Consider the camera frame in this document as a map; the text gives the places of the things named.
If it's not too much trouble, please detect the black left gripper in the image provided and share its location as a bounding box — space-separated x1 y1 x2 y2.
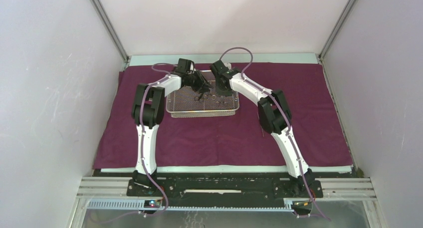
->
186 70 213 94

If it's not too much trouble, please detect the metal mesh instrument tray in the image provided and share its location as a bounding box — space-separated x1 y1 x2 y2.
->
166 87 240 118

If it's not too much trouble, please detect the magenta surgical wrap cloth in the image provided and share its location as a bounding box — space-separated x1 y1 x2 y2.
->
93 63 353 169

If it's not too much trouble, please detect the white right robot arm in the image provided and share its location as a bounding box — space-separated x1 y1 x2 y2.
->
210 60 315 197

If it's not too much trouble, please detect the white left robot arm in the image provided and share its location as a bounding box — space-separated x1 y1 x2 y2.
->
131 58 212 196

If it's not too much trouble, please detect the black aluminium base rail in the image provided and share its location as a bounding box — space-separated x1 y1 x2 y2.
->
71 175 379 221

